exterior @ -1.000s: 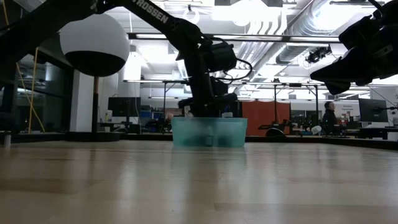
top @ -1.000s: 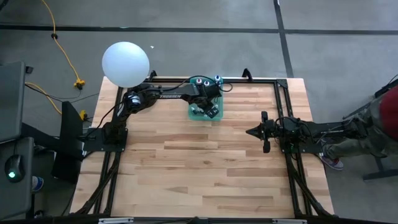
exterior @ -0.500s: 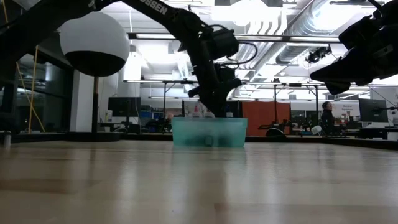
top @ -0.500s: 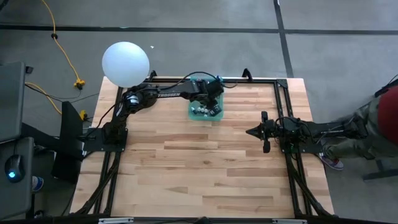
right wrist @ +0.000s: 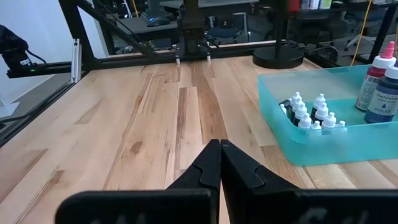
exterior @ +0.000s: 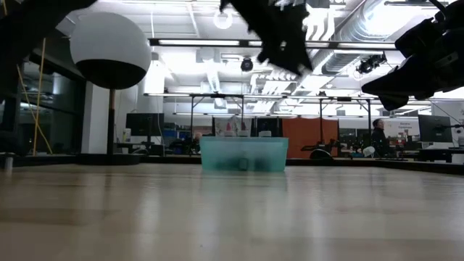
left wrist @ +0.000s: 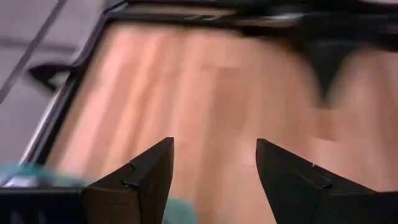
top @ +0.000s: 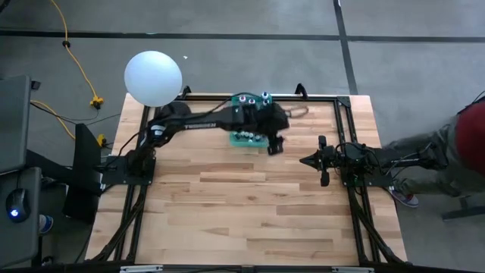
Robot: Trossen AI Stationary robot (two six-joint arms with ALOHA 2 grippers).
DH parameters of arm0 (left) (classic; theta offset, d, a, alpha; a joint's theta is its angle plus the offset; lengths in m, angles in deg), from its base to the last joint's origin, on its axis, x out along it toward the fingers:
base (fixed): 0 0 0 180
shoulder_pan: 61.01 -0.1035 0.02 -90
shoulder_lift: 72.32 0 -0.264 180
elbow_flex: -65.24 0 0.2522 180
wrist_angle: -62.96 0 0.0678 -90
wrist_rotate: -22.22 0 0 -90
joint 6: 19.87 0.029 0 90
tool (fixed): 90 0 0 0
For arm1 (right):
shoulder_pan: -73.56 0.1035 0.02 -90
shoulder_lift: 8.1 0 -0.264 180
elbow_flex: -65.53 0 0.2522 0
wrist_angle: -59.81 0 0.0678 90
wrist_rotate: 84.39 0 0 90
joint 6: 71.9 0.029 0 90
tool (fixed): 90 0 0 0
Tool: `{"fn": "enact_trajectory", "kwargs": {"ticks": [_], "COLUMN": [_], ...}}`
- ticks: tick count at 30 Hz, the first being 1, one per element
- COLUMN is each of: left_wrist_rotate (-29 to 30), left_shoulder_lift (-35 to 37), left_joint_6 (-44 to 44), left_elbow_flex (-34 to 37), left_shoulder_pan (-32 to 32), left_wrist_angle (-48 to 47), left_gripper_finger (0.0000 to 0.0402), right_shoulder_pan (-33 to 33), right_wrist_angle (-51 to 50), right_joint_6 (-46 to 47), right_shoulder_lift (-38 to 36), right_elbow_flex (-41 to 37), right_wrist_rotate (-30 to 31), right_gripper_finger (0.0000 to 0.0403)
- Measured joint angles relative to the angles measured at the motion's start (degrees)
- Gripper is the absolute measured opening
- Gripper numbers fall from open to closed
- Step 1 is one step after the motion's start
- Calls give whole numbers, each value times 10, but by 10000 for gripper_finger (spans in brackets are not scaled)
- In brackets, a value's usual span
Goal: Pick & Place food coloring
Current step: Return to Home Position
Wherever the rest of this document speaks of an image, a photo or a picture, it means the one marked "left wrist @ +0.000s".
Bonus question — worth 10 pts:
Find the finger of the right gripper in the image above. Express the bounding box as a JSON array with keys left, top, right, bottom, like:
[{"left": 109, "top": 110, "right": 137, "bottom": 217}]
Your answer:
[
  {"left": 325, "top": 43, "right": 352, "bottom": 102},
  {"left": 300, "top": 43, "right": 326, "bottom": 102}
]

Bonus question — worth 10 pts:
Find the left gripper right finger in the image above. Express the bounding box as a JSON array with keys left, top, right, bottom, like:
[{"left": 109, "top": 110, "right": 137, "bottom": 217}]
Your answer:
[{"left": 256, "top": 138, "right": 398, "bottom": 224}]

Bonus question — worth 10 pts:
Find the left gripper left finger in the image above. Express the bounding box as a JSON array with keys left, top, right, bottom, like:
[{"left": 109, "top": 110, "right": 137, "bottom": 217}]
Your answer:
[{"left": 0, "top": 136, "right": 175, "bottom": 224}]

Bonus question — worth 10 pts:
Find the teal translucent plastic bin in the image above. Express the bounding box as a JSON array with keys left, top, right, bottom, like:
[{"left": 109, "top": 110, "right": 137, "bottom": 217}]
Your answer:
[{"left": 0, "top": 161, "right": 197, "bottom": 224}]

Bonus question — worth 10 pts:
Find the black aluminium table frame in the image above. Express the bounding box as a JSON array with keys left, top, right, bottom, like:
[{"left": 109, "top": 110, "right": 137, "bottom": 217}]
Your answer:
[{"left": 18, "top": 0, "right": 398, "bottom": 166}]

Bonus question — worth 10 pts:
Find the black frame clamp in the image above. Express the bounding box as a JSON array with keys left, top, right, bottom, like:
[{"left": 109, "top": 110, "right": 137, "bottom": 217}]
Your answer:
[{"left": 27, "top": 63, "right": 77, "bottom": 93}]

